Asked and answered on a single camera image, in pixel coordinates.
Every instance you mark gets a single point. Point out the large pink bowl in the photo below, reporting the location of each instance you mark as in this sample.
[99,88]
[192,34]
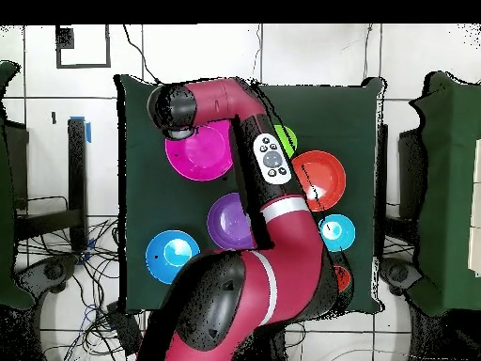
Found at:
[195,158]

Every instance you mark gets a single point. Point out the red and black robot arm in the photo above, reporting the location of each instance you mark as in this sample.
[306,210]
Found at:
[293,255]

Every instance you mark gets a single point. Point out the purple bowl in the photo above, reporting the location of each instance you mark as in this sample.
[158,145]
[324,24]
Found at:
[225,222]

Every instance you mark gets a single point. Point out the small green bowl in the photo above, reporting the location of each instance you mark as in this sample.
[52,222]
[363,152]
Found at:
[289,141]

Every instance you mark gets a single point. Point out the dark green tablecloth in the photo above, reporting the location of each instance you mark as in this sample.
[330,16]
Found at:
[158,207]

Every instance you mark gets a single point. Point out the wide orange bowl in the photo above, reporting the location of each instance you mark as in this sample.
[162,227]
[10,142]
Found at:
[327,176]

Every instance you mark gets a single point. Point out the medium blue bowl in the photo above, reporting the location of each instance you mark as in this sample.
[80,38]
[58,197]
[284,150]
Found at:
[161,259]

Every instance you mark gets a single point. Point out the small light blue bowl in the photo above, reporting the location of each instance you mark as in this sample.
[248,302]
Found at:
[344,233]

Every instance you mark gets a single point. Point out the orange cup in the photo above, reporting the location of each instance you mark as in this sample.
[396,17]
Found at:
[344,280]

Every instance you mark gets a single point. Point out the black floor box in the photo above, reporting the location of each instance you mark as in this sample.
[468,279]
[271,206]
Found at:
[124,327]

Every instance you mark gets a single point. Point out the grey wheeled floor base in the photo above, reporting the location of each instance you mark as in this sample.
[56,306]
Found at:
[50,270]
[398,272]

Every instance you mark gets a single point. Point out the green cloth side table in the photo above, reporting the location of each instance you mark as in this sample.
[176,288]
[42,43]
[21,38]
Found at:
[447,188]
[5,188]

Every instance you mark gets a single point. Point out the white box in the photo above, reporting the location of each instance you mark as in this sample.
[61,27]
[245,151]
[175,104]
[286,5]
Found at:
[475,210]

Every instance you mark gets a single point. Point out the black post with blue tape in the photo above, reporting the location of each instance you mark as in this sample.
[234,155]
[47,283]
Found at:
[77,180]

